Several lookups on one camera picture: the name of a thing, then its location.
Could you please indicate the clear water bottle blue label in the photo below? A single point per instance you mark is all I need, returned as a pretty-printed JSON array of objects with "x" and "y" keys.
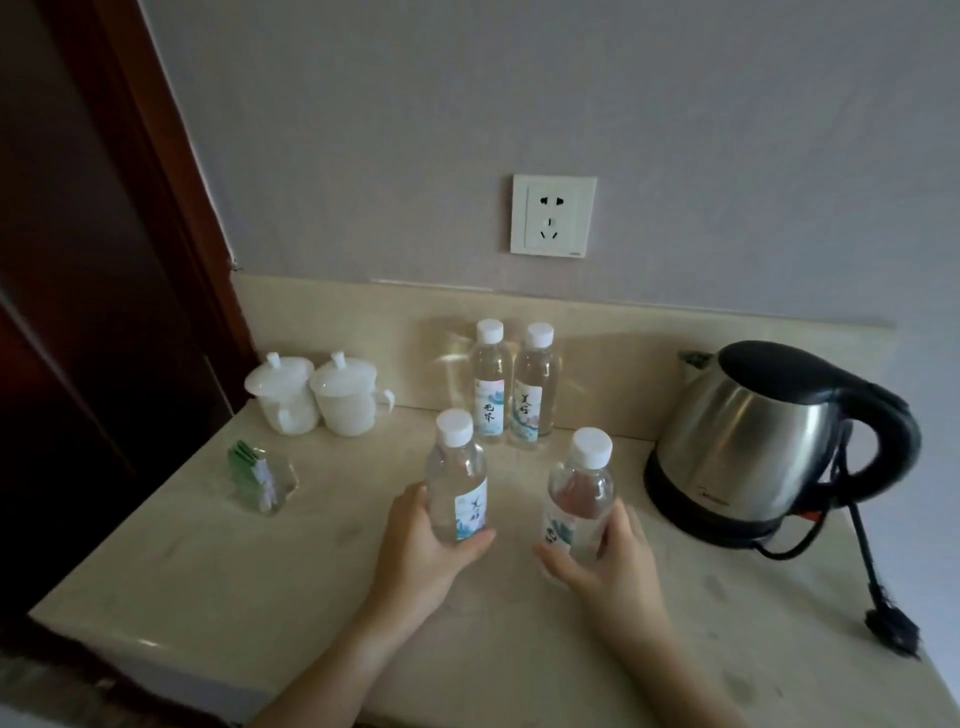
[{"x": 455, "y": 480}]

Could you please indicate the person's left forearm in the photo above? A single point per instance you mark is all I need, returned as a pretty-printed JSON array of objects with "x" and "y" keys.
[{"x": 330, "y": 667}]

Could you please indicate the white lidded ceramic cup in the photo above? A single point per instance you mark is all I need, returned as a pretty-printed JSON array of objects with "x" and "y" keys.
[
  {"x": 346, "y": 396},
  {"x": 281, "y": 394}
]

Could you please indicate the black kettle base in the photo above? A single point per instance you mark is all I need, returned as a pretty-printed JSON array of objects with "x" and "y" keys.
[{"x": 709, "y": 517}]

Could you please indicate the dark wooden door frame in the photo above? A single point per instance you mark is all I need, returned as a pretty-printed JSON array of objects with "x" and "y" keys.
[{"x": 112, "y": 262}]

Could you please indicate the stainless steel electric kettle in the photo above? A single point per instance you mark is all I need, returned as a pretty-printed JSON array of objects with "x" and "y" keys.
[{"x": 772, "y": 435}]

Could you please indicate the person's left thumb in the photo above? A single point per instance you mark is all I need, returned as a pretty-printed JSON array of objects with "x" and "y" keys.
[{"x": 471, "y": 544}]

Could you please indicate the person's right thumb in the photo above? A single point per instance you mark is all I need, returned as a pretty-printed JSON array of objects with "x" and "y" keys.
[{"x": 559, "y": 561}]

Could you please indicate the clear glass holder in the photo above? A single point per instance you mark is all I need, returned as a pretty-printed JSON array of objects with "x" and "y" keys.
[{"x": 259, "y": 480}]

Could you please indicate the clear water bottle pink-blue label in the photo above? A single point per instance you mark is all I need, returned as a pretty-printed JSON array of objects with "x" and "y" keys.
[{"x": 489, "y": 382}]

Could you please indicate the person's right hand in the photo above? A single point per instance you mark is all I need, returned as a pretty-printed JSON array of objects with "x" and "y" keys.
[{"x": 619, "y": 574}]

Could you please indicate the person's left hand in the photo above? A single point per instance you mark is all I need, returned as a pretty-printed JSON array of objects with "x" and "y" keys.
[{"x": 409, "y": 551}]

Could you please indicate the green tea bag packets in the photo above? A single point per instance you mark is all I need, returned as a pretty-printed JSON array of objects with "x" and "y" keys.
[{"x": 253, "y": 465}]

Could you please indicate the clear water bottle white label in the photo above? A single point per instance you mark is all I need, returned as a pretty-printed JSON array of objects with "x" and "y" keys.
[{"x": 577, "y": 499}]

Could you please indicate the person's right forearm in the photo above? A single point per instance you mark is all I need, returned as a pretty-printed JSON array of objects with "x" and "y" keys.
[{"x": 667, "y": 675}]

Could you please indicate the clear water bottle lotus label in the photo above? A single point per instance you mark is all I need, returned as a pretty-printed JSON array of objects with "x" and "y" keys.
[{"x": 534, "y": 390}]

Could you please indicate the white wall power socket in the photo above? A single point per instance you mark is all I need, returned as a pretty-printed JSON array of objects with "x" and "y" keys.
[{"x": 553, "y": 217}]

